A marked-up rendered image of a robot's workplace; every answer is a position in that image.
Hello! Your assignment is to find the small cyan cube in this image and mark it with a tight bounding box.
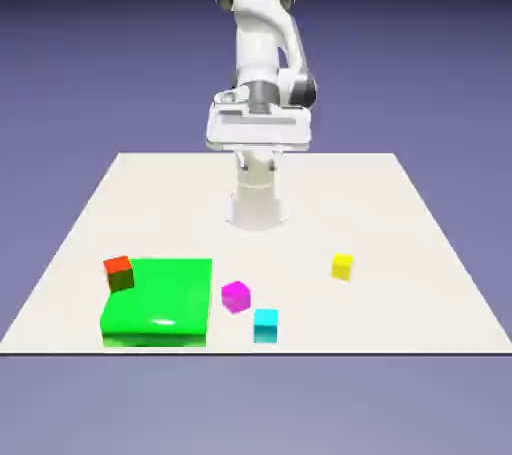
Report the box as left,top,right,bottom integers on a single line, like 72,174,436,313
253,308,280,345

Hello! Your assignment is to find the small yellow cube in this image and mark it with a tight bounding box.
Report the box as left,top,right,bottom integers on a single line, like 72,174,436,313
330,252,355,282

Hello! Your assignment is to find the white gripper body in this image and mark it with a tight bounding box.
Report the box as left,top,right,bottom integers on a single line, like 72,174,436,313
205,101,313,153

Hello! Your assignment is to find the small magenta cube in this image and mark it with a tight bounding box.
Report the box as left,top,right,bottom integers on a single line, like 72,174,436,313
220,280,252,315

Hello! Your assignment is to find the large green box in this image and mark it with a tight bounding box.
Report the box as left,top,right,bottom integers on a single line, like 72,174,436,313
99,257,214,348

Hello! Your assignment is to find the small red cube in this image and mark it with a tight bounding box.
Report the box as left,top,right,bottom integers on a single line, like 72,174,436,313
102,255,136,293

